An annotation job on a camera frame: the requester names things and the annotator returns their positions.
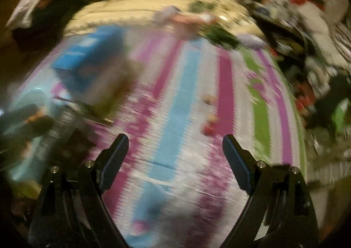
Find light blue plastic basket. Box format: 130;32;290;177
1;88;62;182

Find dark plastic-wrapped box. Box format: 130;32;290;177
33;108;99;171

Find striped floral bed sheet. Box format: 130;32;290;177
90;29;306;247

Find red fruit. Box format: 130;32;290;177
201;123;216;136

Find small beige fruit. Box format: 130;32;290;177
202;93;215;105
206;113;218;124

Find blue cardboard box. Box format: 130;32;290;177
51;24;138;111

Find purple wrapped packet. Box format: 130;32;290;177
236;33;267;49

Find cluttered side table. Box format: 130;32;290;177
247;0;309;55

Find green leafy vegetables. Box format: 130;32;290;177
188;0;240;50

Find white pillow bundle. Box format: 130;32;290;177
290;0;350;70

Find pink instant noodle cup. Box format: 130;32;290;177
171;13;218;39

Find cream yellow quilt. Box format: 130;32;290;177
63;0;263;37

